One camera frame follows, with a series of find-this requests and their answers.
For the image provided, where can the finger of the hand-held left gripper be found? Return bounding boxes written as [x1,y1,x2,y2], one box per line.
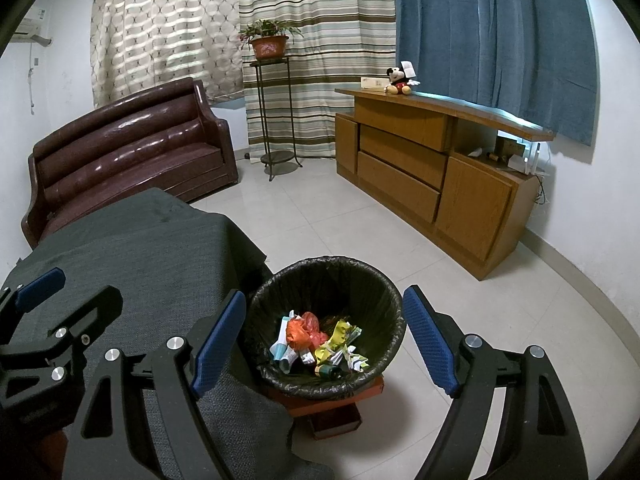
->
[0,267,67,322]
[0,285,124,361]

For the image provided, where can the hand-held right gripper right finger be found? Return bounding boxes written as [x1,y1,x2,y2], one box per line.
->
[401,285,590,480]

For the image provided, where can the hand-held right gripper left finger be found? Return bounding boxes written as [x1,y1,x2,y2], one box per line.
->
[62,289,247,480]

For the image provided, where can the toothpaste tube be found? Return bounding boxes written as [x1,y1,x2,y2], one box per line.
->
[270,312,297,373]

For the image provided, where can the white paper wrapper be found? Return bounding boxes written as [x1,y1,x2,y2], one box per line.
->
[335,345,369,373]

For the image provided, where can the yellow wrapper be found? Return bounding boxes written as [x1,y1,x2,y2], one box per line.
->
[315,320,363,366]

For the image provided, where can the red plastic bag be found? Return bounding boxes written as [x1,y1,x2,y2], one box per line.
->
[301,311,328,348]

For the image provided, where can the black-lined trash bin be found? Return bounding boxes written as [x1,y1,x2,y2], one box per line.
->
[243,256,407,401]

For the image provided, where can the dark grey tablecloth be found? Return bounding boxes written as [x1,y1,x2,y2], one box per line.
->
[0,187,336,480]

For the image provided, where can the red wooden stool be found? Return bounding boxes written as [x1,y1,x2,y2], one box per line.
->
[282,375,386,441]

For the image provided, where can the wooden cabinet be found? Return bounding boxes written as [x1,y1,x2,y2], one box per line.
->
[334,86,556,281]

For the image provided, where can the brown leather sofa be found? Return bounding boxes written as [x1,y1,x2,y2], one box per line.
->
[21,76,238,250]

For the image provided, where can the black metal plant stand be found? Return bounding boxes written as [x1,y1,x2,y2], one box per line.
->
[249,57,304,182]

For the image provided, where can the white router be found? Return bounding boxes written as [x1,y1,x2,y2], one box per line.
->
[507,142,543,173]

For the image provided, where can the small wooden box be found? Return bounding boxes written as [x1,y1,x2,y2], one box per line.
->
[492,139,523,163]

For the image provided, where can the white air conditioner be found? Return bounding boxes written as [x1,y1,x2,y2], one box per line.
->
[12,7,53,45]

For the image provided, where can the mouse plush toy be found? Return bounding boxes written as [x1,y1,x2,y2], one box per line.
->
[384,61,420,97]

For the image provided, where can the beige patterned curtain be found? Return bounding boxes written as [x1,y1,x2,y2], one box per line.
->
[90,0,246,108]

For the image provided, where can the potted plant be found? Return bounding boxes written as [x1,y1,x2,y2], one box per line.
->
[239,20,304,60]

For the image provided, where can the blue curtain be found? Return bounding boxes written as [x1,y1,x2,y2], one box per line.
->
[392,0,601,148]

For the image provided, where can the striped curtain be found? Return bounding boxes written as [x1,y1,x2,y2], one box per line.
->
[237,0,398,158]

